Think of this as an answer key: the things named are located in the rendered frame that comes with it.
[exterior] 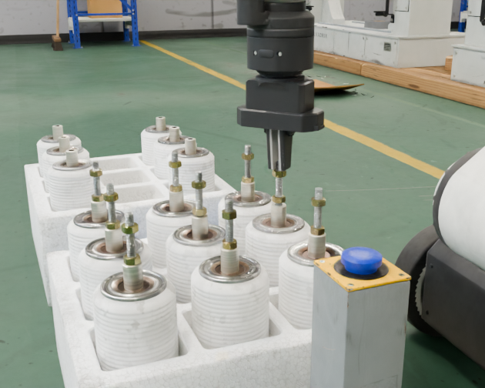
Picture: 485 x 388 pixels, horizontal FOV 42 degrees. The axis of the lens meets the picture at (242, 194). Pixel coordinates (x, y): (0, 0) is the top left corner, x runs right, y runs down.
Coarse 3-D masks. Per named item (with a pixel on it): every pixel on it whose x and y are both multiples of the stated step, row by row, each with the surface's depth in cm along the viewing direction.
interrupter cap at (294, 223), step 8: (264, 216) 94; (288, 216) 94; (296, 216) 94; (256, 224) 91; (264, 224) 91; (288, 224) 92; (296, 224) 91; (304, 224) 91; (272, 232) 89; (280, 232) 88; (288, 232) 89
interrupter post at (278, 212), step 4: (272, 204) 91; (284, 204) 91; (272, 208) 91; (276, 208) 90; (280, 208) 90; (284, 208) 90; (272, 212) 91; (276, 212) 90; (280, 212) 90; (284, 212) 91; (272, 216) 91; (276, 216) 91; (280, 216) 91; (284, 216) 91; (272, 220) 91; (276, 220) 91; (280, 220) 91; (284, 220) 91; (272, 224) 91; (276, 224) 91; (280, 224) 91; (284, 224) 91
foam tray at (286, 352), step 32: (64, 256) 99; (64, 288) 89; (64, 320) 80; (64, 352) 86; (96, 352) 80; (192, 352) 73; (224, 352) 73; (256, 352) 73; (288, 352) 75; (96, 384) 67; (128, 384) 68; (160, 384) 70; (192, 384) 71; (224, 384) 73; (256, 384) 74; (288, 384) 76
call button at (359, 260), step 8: (352, 248) 64; (360, 248) 64; (368, 248) 64; (344, 256) 62; (352, 256) 62; (360, 256) 62; (368, 256) 62; (376, 256) 62; (344, 264) 62; (352, 264) 61; (360, 264) 61; (368, 264) 61; (376, 264) 61; (352, 272) 62; (360, 272) 61; (368, 272) 61
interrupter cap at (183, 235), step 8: (208, 224) 91; (176, 232) 88; (184, 232) 88; (208, 232) 89; (216, 232) 88; (224, 232) 88; (176, 240) 86; (184, 240) 86; (192, 240) 86; (200, 240) 86; (208, 240) 86; (216, 240) 85
